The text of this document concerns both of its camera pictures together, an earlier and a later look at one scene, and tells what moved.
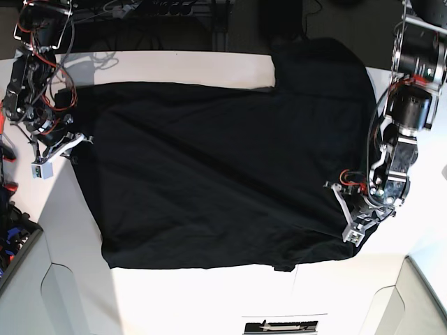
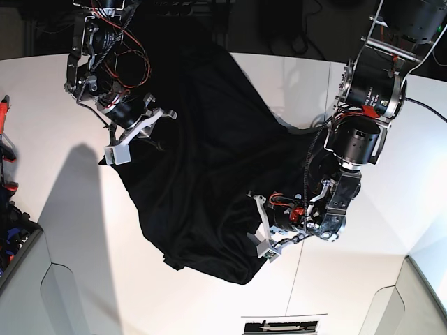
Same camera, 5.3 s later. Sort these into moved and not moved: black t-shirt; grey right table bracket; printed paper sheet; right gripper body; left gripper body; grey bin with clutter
Moved: right gripper body; left gripper body; black t-shirt
Not moved: grey right table bracket; grey bin with clutter; printed paper sheet
